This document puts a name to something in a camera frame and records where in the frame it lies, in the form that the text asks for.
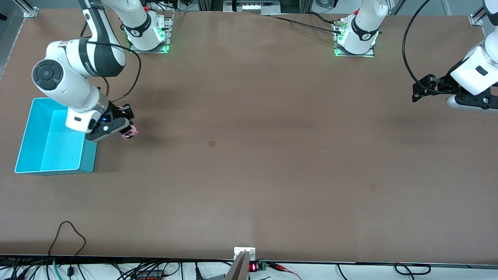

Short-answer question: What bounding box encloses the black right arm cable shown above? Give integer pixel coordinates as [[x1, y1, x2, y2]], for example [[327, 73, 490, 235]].
[[80, 21, 142, 105]]

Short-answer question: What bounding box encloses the white mounting bracket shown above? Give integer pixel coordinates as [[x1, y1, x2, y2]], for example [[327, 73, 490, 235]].
[[234, 247, 256, 260]]

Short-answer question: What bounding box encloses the thin black table cable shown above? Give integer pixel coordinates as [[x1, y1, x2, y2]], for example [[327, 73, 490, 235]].
[[268, 15, 343, 33]]

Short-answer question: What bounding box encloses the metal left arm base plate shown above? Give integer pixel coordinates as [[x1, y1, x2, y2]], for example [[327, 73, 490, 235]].
[[334, 19, 375, 58]]

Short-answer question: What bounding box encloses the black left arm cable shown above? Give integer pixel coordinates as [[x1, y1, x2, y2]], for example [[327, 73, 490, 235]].
[[402, 0, 459, 94]]

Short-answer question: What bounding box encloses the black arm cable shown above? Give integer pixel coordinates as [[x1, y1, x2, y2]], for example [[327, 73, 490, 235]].
[[80, 21, 142, 105], [402, 0, 459, 94]]

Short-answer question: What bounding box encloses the red clip lead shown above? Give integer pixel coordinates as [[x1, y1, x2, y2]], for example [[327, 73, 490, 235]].
[[268, 262, 302, 280]]

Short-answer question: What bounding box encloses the grey aluminium camera bar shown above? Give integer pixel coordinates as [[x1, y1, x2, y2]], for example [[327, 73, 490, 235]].
[[225, 251, 249, 280]]

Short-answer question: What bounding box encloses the black coiled cable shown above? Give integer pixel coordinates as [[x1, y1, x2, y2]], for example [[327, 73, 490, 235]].
[[394, 263, 431, 275]]

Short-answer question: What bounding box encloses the aluminium corner bracket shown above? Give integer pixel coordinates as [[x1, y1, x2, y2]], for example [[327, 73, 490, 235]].
[[469, 7, 487, 26]]

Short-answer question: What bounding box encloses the black looped cable with ferrite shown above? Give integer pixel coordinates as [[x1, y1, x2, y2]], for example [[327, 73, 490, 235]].
[[47, 221, 87, 277]]

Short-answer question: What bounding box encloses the aluminium frame with light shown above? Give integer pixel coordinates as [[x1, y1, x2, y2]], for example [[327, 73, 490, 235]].
[[223, 0, 281, 15]]

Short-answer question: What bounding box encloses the pink jeep toy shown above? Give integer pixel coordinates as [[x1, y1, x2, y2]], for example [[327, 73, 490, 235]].
[[121, 124, 139, 140]]

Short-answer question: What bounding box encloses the cyan plastic bin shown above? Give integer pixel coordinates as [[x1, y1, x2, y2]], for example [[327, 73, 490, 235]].
[[14, 97, 98, 175]]

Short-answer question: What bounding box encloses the thick black table cable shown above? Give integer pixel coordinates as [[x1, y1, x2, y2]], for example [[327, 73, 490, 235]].
[[309, 12, 347, 25]]

